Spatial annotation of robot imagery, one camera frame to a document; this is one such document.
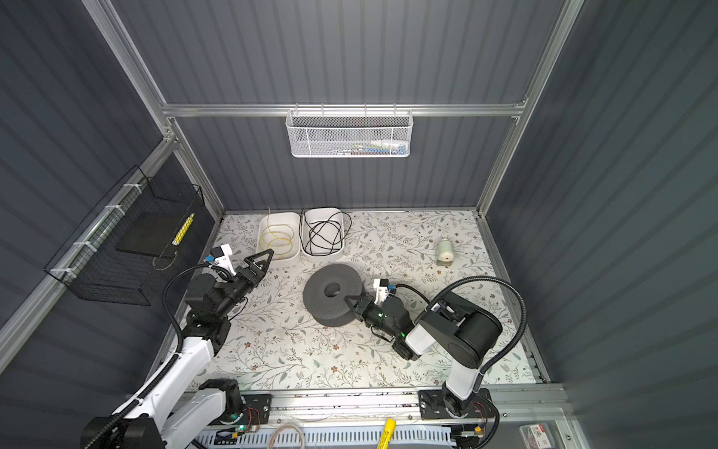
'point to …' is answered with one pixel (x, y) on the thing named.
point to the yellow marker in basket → (183, 230)
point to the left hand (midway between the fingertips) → (270, 256)
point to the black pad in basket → (152, 233)
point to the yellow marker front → (388, 433)
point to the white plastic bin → (322, 232)
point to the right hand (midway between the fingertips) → (345, 303)
